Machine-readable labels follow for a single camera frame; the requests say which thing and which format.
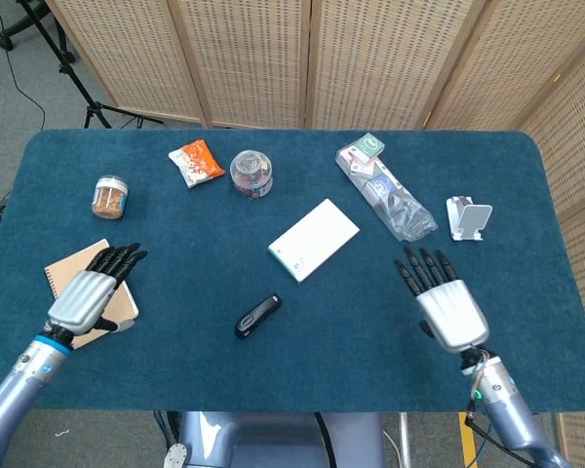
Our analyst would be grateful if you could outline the clear jar with brown contents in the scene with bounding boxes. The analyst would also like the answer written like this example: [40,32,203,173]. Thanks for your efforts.
[91,175,129,220]

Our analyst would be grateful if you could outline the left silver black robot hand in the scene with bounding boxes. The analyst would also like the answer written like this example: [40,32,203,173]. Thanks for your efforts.
[46,242,149,338]

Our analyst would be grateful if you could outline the black office chair base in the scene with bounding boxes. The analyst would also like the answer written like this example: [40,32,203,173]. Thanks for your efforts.
[0,0,48,52]

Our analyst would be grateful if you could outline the black floor cable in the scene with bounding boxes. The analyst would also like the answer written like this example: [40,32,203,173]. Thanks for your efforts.
[0,0,47,131]

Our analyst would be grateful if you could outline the grey-blue robot torso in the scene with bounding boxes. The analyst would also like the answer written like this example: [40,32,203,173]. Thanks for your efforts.
[162,411,387,468]

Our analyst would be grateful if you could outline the black tripod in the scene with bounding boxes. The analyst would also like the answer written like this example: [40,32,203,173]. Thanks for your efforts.
[16,0,165,131]

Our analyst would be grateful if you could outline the white phone stand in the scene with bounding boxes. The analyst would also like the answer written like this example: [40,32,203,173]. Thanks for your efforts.
[445,195,494,243]

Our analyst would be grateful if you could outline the white notepad with green edge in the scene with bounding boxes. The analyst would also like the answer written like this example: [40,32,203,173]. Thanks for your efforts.
[266,197,362,285]

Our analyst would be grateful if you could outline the large clear jar binder clips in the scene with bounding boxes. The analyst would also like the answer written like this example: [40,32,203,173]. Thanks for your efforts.
[228,163,275,199]

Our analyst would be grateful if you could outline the yellow notebook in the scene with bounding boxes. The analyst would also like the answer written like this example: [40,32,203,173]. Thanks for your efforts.
[43,237,140,351]

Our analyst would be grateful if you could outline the clear plastic pack of boxes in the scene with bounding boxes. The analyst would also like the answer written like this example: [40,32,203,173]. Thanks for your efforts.
[334,143,440,243]

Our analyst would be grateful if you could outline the small clear jar paper clips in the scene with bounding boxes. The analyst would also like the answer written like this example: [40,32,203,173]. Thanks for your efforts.
[230,150,270,178]

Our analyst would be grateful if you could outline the black stapler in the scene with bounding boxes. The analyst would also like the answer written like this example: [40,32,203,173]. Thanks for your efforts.
[233,292,284,341]

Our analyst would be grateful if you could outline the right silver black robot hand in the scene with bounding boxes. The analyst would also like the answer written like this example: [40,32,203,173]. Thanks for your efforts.
[393,247,490,355]

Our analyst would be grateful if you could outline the orange and white snack packet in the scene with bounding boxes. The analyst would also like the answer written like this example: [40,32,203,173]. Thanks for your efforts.
[168,138,226,190]

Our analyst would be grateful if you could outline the green and white small box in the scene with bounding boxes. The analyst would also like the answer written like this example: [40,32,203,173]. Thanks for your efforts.
[354,132,387,163]

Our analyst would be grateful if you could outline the blue table cloth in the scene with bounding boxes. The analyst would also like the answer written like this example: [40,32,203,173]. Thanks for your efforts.
[0,128,585,413]

